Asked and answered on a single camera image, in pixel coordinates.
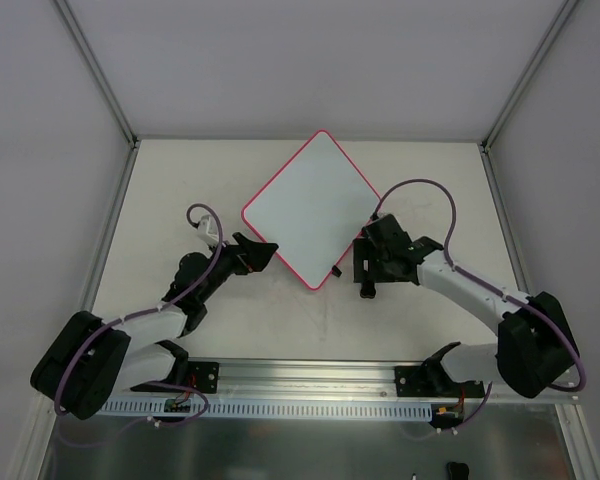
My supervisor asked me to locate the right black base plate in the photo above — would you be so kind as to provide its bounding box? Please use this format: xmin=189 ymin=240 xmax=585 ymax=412
xmin=394 ymin=365 xmax=486 ymax=399

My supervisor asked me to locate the right aluminium frame post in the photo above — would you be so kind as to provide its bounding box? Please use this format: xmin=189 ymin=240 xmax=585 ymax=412
xmin=481 ymin=0 xmax=580 ymax=150

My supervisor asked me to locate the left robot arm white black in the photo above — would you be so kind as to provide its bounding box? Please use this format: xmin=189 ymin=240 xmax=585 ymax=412
xmin=30 ymin=233 xmax=278 ymax=420

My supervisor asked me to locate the black object bottom edge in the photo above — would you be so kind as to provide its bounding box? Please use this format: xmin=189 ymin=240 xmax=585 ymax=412
xmin=446 ymin=462 xmax=470 ymax=480

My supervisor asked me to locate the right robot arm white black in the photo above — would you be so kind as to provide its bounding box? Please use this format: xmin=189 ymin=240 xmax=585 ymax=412
xmin=353 ymin=215 xmax=586 ymax=398

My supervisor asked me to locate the aluminium frame post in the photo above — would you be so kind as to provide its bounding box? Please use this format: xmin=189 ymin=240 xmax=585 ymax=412
xmin=53 ymin=0 xmax=140 ymax=149
xmin=481 ymin=0 xmax=580 ymax=150

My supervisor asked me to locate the black bone-shaped eraser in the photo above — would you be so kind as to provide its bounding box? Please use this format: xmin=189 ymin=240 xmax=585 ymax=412
xmin=359 ymin=280 xmax=376 ymax=299

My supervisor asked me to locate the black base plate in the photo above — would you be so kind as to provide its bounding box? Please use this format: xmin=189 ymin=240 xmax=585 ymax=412
xmin=394 ymin=365 xmax=486 ymax=399
xmin=186 ymin=361 xmax=220 ymax=394

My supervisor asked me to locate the pink framed whiteboard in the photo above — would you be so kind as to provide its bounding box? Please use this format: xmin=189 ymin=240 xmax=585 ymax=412
xmin=241 ymin=130 xmax=380 ymax=291

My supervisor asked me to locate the aluminium mounting rail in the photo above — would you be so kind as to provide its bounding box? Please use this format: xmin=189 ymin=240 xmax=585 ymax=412
xmin=37 ymin=353 xmax=580 ymax=404

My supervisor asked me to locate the white slotted cable duct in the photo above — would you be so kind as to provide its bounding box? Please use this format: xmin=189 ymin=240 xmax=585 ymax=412
xmin=97 ymin=396 xmax=433 ymax=423

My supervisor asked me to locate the left aluminium frame post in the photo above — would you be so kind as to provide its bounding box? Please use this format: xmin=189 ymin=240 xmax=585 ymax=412
xmin=53 ymin=0 xmax=140 ymax=149

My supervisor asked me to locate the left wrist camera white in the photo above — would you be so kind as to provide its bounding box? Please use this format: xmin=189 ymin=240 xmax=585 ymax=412
xmin=192 ymin=214 xmax=220 ymax=250

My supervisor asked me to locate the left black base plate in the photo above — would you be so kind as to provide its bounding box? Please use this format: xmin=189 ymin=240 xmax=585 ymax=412
xmin=186 ymin=361 xmax=220 ymax=394

